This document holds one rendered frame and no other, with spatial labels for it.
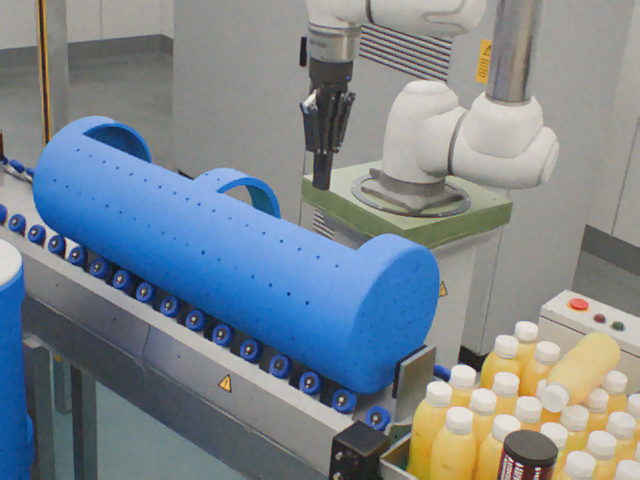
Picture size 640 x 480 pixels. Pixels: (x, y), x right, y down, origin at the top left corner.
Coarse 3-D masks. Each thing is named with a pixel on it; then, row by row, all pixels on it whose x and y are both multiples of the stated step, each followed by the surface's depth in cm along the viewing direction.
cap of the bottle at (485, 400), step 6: (480, 390) 152; (486, 390) 152; (474, 396) 150; (480, 396) 150; (486, 396) 151; (492, 396) 151; (474, 402) 150; (480, 402) 149; (486, 402) 149; (492, 402) 149; (480, 408) 150; (486, 408) 149; (492, 408) 150
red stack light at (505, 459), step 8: (504, 456) 112; (504, 464) 112; (512, 464) 111; (520, 464) 110; (552, 464) 111; (504, 472) 113; (512, 472) 111; (520, 472) 111; (528, 472) 110; (536, 472) 110; (544, 472) 110; (552, 472) 111
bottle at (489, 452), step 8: (488, 440) 146; (496, 440) 145; (480, 448) 147; (488, 448) 145; (496, 448) 144; (480, 456) 147; (488, 456) 145; (496, 456) 144; (480, 464) 147; (488, 464) 145; (496, 464) 144; (480, 472) 147; (488, 472) 146; (496, 472) 145
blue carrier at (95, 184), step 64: (64, 128) 207; (128, 128) 214; (64, 192) 200; (128, 192) 190; (192, 192) 183; (256, 192) 197; (128, 256) 192; (192, 256) 179; (256, 256) 170; (320, 256) 165; (384, 256) 161; (256, 320) 172; (320, 320) 161; (384, 320) 166; (384, 384) 174
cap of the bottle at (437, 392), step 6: (432, 384) 152; (438, 384) 152; (444, 384) 153; (432, 390) 151; (438, 390) 151; (444, 390) 151; (450, 390) 151; (432, 396) 150; (438, 396) 150; (444, 396) 150; (450, 396) 151; (432, 402) 151; (438, 402) 150; (444, 402) 151
